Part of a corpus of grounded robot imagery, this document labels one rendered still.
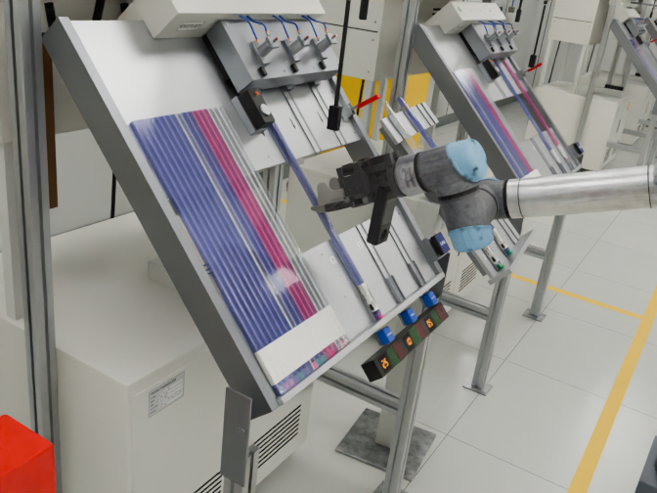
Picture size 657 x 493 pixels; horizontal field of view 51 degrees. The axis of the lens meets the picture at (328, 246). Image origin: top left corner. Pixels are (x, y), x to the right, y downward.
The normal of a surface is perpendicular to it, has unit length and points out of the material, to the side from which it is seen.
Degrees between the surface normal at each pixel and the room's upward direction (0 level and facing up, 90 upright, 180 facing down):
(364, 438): 0
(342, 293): 48
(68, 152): 90
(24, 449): 0
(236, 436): 90
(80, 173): 90
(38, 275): 90
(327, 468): 0
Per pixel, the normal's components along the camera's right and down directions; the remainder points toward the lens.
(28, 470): 0.84, 0.29
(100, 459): -0.52, 0.27
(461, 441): 0.11, -0.91
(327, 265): 0.70, -0.40
